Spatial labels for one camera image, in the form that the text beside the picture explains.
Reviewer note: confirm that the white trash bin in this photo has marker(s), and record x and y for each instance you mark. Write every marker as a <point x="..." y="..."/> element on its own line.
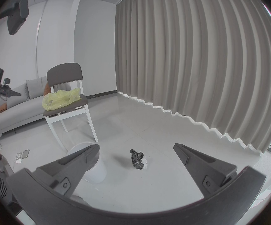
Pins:
<point x="98" y="170"/>

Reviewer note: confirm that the crumpled black plastic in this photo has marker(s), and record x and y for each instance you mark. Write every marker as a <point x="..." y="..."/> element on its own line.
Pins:
<point x="135" y="156"/>

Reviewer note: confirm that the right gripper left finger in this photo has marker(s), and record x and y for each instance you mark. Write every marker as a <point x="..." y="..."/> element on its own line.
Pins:
<point x="63" y="172"/>

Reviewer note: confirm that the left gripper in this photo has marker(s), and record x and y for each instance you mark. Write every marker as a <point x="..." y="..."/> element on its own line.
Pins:
<point x="2" y="91"/>

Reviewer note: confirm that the light grey cushion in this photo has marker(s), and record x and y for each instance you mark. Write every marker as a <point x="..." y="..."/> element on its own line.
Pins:
<point x="36" y="88"/>

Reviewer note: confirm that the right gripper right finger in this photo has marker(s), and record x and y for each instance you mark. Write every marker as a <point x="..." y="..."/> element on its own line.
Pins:
<point x="208" y="172"/>

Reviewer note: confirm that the crumpled clear wrapper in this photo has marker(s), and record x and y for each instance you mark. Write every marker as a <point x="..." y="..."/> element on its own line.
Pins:
<point x="146" y="164"/>

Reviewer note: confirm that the orange cushion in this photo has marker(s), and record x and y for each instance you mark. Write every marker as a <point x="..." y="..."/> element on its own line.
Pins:
<point x="47" y="89"/>
<point x="0" y="108"/>

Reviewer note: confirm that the white chair with grey seat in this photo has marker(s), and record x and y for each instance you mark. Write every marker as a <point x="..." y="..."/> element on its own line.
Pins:
<point x="64" y="73"/>

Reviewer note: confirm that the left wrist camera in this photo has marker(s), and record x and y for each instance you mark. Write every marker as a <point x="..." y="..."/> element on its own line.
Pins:
<point x="7" y="81"/>

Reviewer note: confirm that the light beige curtain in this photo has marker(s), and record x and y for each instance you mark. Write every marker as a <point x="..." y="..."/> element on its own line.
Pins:
<point x="196" y="67"/>

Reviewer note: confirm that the light grey sofa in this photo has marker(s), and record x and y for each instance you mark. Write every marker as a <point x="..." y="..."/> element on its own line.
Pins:
<point x="20" y="111"/>

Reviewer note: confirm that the yellow plastic bag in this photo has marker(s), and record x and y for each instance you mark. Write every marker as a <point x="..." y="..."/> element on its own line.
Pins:
<point x="60" y="99"/>

